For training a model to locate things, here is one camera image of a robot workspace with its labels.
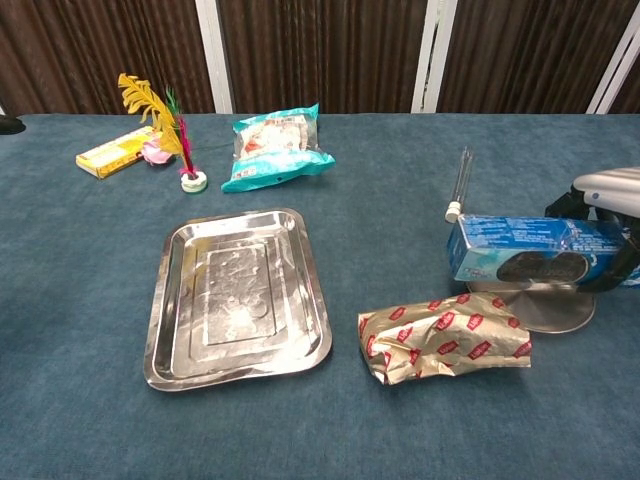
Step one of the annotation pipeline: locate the gold red snack bag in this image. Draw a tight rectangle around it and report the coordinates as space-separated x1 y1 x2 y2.
357 292 533 386

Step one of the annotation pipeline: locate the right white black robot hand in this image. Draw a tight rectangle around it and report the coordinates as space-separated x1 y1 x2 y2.
544 167 640 294

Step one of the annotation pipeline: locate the colourful feather shuttlecock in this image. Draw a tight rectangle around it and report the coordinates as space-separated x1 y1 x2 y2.
117 73 209 194

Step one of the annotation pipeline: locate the round stainless steel plate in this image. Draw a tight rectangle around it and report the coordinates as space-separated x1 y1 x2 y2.
467 279 597 335

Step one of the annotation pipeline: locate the pink artificial flower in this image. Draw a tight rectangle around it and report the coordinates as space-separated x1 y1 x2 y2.
141 137 236 167

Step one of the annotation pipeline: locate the rectangular stainless steel tray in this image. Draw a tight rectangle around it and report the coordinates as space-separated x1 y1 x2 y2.
143 207 333 393

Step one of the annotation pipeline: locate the dark brown partition panel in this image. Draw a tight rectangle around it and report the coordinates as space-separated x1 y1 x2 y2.
437 0 627 115
607 44 640 115
215 0 430 115
0 0 216 120

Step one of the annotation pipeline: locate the teal white snack bag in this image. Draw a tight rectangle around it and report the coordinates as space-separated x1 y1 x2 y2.
220 102 337 194

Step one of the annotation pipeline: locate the glass test tube white cap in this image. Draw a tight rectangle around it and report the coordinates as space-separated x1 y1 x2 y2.
444 145 475 224

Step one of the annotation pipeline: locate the yellow rectangular box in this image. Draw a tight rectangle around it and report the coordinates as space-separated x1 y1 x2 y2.
75 125 161 180

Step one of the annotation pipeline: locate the blue cookie box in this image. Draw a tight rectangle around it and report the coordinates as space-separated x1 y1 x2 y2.
446 213 640 290

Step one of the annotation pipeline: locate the blue felt table mat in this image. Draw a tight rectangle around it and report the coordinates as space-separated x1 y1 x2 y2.
0 112 640 480

